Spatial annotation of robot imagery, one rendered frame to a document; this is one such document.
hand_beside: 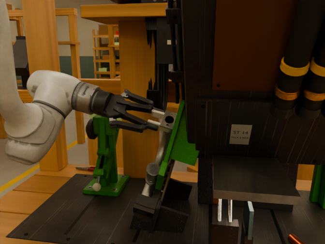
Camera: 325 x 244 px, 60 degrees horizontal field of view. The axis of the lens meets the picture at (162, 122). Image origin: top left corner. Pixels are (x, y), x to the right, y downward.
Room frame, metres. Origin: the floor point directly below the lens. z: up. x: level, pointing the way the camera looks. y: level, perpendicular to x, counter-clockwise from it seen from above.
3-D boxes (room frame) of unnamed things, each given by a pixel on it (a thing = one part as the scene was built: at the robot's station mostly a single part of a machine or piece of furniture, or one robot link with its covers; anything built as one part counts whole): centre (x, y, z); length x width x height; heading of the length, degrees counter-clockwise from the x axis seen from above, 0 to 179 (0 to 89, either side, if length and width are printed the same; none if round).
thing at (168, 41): (1.01, -0.07, 1.42); 0.17 x 0.12 x 0.15; 80
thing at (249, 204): (0.62, -0.21, 0.97); 0.10 x 0.02 x 0.14; 170
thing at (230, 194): (0.68, -0.21, 1.11); 0.39 x 0.16 x 0.03; 170
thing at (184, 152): (0.74, -0.06, 1.17); 0.13 x 0.12 x 0.20; 80
